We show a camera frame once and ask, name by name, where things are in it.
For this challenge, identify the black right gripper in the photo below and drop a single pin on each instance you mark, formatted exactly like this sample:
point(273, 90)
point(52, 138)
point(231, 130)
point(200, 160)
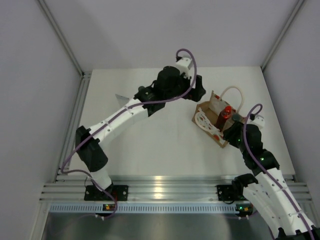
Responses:
point(229, 134)

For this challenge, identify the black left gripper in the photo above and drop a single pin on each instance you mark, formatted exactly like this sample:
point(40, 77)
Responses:
point(196, 94)

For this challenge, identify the canvas watermelon print bag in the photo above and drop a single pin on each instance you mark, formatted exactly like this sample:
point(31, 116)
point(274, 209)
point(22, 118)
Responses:
point(207, 112)

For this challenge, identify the white bottle dark cap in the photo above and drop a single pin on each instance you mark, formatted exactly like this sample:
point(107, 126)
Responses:
point(140, 88)

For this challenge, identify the silver tube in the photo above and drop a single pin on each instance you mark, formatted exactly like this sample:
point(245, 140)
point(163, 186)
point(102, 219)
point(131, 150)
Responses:
point(122, 100)

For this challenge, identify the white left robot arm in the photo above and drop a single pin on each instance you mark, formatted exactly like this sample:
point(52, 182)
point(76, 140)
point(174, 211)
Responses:
point(88, 140)

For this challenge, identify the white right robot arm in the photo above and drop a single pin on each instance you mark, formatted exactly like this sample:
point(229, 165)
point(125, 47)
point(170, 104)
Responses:
point(266, 188)

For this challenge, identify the clear bottle grey cap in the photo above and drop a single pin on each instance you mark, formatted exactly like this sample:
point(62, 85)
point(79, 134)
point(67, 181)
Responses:
point(234, 118)

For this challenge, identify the red capped bottle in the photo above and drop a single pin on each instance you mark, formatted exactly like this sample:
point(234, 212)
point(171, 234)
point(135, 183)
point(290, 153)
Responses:
point(224, 115)

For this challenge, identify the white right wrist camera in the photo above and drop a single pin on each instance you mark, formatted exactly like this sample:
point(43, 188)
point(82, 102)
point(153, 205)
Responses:
point(258, 121)

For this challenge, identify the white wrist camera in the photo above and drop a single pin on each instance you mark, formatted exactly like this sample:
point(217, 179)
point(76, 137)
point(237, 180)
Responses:
point(184, 65)
point(258, 121)

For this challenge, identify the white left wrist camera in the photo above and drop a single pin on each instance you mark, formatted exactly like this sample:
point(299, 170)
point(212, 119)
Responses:
point(184, 65)

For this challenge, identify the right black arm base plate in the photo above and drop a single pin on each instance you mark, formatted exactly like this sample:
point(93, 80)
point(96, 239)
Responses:
point(227, 194)

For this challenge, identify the left aluminium frame post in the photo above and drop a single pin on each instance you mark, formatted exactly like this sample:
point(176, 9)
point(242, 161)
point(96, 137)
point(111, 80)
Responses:
point(62, 39)

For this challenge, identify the aluminium frame post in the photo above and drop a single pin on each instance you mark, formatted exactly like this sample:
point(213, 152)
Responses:
point(62, 39)
point(286, 26)

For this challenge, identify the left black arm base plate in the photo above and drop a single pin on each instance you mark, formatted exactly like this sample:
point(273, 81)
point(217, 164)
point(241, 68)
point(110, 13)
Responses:
point(118, 192)

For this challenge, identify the right aluminium frame post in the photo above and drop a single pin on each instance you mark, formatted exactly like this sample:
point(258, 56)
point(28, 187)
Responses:
point(286, 26)

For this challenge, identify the aluminium front rail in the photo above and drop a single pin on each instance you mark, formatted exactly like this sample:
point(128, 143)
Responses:
point(143, 189)

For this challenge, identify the slotted grey cable duct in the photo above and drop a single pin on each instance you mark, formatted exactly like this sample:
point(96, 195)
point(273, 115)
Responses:
point(152, 208)

